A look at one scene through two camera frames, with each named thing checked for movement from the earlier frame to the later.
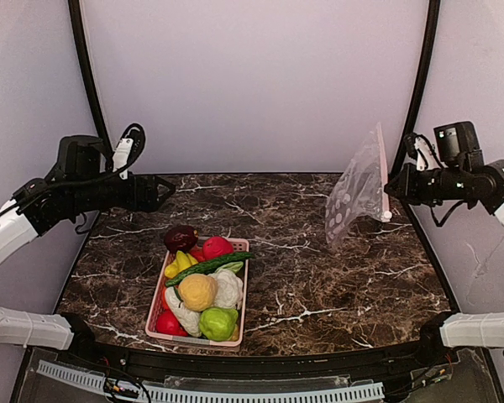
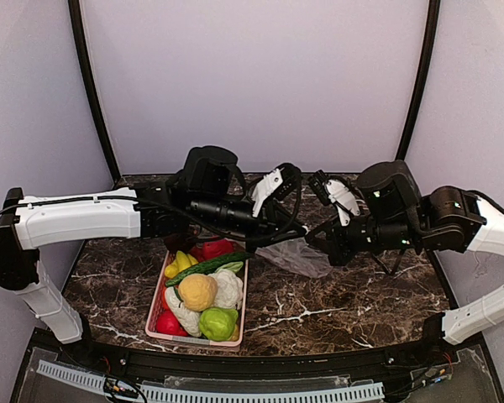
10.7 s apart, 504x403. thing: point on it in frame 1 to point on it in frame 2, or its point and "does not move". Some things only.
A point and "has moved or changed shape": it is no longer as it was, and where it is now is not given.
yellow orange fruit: (197, 292) does not move
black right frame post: (429, 50) does not move
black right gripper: (406, 185) to (341, 234)
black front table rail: (72, 340) does not move
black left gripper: (144, 192) to (270, 219)
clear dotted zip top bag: (361, 192) has moved or changed shape
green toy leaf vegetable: (233, 266) does not move
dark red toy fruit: (181, 238) does not move
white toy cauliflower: (229, 289) does not move
